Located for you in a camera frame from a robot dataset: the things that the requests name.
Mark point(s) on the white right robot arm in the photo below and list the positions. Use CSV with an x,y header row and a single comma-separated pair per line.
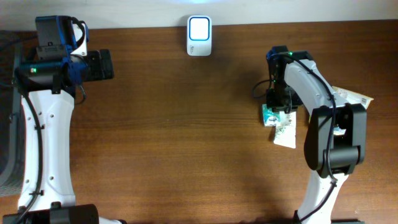
x,y
336,138

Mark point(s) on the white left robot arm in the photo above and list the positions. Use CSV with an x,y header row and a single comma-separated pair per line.
x,y
45,84

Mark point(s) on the white tube brown cap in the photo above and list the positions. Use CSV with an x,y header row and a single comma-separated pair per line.
x,y
285,131

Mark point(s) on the grey plastic mesh basket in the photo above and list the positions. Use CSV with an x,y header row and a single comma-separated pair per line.
x,y
9,124

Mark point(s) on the white barcode scanner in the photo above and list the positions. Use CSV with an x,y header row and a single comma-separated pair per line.
x,y
199,36

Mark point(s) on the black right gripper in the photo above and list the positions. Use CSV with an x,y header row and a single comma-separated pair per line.
x,y
288,107

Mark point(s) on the teal tissue pack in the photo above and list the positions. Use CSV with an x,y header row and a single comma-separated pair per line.
x,y
270,118

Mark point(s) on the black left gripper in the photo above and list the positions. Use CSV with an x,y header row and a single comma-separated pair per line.
x,y
100,72

